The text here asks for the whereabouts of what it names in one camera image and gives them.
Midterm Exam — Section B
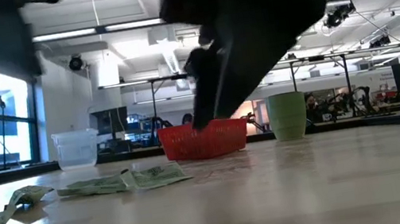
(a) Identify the black metal frame stand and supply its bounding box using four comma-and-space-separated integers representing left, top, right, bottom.
271, 41, 400, 110
146, 72, 197, 130

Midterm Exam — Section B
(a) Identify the green plastic cup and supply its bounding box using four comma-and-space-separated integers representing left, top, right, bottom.
263, 89, 312, 144

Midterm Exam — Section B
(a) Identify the black round ceiling lamp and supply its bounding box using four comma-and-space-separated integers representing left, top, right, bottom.
67, 52, 85, 72

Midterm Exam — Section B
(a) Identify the person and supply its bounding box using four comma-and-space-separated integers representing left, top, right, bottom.
180, 112, 195, 126
304, 91, 327, 125

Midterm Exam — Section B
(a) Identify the clear plastic cup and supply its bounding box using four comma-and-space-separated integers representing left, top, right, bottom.
50, 126, 105, 174

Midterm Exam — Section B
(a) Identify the black ceiling-hung camera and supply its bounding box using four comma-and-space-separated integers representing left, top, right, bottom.
321, 0, 359, 30
367, 33, 393, 50

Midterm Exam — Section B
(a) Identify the black tripod stand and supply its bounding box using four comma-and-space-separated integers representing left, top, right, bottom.
0, 93, 19, 171

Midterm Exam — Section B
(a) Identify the red plastic slotted basket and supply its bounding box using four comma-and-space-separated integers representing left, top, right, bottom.
156, 114, 253, 167

